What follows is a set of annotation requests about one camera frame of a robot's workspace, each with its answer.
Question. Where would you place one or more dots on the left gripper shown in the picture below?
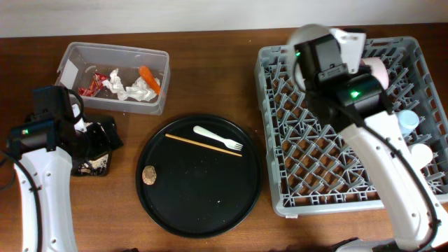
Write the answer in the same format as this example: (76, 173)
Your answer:
(104, 144)

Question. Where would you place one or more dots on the red foil snack wrapper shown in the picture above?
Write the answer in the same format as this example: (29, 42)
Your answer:
(95, 86)

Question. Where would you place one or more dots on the white paper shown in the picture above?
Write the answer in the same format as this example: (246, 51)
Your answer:
(140, 90)

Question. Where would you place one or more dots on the brown round cookie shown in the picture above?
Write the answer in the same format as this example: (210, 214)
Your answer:
(149, 175)

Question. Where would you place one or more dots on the wooden chopstick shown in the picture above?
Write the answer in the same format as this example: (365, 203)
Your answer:
(203, 145)

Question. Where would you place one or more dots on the orange carrot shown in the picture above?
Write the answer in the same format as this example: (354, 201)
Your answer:
(147, 76)

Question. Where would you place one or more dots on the white plastic fork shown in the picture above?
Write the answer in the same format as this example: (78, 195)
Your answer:
(231, 144)

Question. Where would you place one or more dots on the grey plate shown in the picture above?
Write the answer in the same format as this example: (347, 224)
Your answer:
(303, 34)

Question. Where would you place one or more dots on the pink bowl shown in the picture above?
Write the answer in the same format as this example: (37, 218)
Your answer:
(378, 70)

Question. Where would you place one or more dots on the light blue cup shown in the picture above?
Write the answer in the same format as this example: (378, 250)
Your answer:
(408, 121)

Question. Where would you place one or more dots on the white cup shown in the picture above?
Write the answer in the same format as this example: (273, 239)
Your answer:
(421, 155)

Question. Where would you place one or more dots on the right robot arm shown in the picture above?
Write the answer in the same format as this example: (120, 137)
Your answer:
(348, 92)

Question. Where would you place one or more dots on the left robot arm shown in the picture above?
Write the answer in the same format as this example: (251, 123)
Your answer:
(56, 141)

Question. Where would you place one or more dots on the grey dishwasher rack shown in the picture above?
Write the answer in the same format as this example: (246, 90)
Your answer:
(311, 170)

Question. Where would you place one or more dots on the black rectangular tray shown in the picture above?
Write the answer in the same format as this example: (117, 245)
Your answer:
(77, 159)

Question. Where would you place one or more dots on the clear plastic bin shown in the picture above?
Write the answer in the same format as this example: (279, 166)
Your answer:
(82, 61)

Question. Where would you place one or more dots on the round black tray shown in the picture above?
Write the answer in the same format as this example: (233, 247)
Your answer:
(199, 192)

